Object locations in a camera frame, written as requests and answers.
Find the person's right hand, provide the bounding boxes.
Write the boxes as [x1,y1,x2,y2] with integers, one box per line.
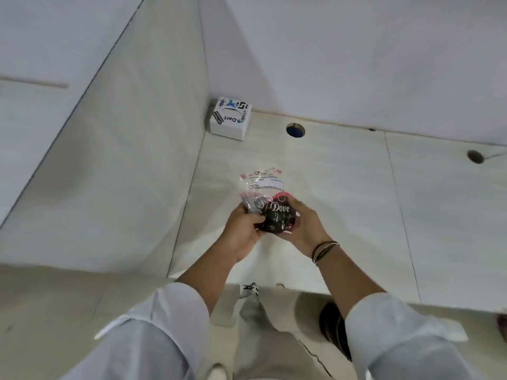
[283,197,334,258]

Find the person's left hand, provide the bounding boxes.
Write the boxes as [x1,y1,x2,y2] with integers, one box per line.
[218,202,267,265]

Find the dark chocolate packet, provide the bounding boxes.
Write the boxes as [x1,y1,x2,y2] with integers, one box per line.
[258,195,300,236]

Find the clear plastic bag red print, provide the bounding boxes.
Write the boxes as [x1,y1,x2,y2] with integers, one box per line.
[239,167,294,215]

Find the person's right forearm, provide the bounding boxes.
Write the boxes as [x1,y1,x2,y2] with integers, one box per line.
[313,244,387,319]

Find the person's left forearm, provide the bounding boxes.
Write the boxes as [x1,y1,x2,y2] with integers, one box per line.
[174,238,262,310]

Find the black wrist bands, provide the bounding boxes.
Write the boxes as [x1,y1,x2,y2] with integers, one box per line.
[311,241,340,265]

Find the white printed cardboard box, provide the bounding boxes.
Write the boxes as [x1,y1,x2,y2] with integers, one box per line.
[209,96,253,141]

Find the black round stool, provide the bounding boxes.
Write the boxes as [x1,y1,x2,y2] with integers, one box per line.
[318,302,353,362]

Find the beige trousers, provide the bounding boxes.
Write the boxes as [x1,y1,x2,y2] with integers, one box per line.
[232,285,337,380]

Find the white desk partition panel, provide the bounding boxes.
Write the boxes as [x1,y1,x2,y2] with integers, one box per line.
[0,0,210,278]

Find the white shirt sleeve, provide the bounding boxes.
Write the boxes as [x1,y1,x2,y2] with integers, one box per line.
[344,292,494,380]
[59,282,213,380]

